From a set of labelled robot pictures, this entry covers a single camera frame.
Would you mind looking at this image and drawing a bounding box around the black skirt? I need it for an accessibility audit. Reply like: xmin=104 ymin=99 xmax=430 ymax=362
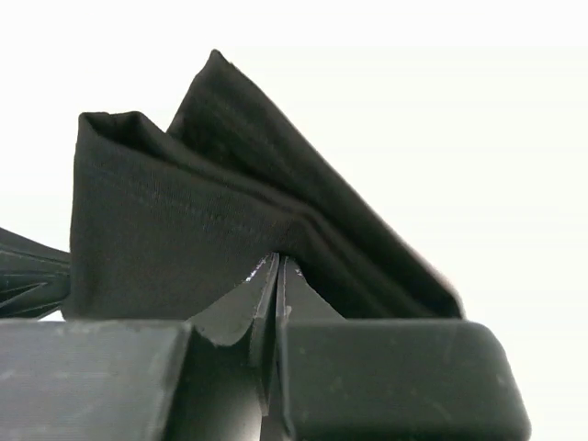
xmin=62 ymin=51 xmax=461 ymax=320

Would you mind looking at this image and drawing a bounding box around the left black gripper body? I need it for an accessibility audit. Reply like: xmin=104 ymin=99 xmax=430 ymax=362
xmin=1 ymin=229 xmax=71 ymax=319

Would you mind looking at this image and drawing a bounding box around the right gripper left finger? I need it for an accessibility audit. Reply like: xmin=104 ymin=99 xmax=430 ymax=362
xmin=1 ymin=255 xmax=279 ymax=440

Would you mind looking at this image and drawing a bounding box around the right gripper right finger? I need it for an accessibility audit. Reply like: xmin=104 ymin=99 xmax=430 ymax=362
xmin=277 ymin=258 xmax=531 ymax=440

